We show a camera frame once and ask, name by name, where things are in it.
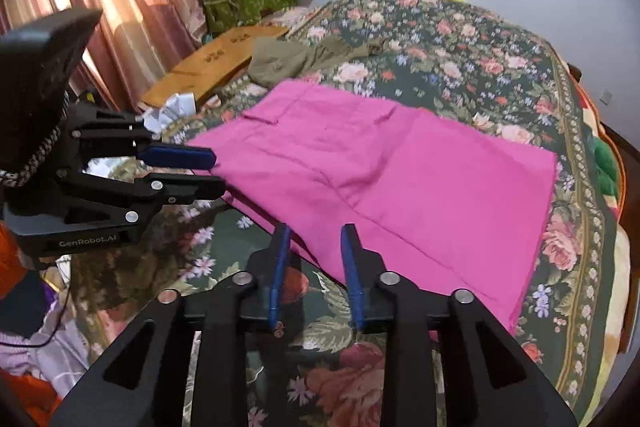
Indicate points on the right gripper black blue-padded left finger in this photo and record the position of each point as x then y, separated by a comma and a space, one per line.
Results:
184, 347

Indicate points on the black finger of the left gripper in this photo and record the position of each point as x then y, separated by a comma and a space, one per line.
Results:
156, 190

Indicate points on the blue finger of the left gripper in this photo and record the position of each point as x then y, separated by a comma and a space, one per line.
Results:
176, 156

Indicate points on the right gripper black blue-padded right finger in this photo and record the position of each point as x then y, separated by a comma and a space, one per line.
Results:
488, 378

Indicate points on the pink pants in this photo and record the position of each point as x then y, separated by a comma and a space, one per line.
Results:
444, 205

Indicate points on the bamboo lap desk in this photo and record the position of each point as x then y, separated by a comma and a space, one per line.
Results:
211, 66

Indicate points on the olive green garment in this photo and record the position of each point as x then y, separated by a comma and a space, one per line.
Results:
274, 60

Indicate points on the green fabric storage box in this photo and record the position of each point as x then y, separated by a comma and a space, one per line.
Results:
221, 15

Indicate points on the colourful fleece blanket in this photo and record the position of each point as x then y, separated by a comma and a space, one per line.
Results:
619, 325

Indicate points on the white wall socket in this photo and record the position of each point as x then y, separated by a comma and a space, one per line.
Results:
606, 97

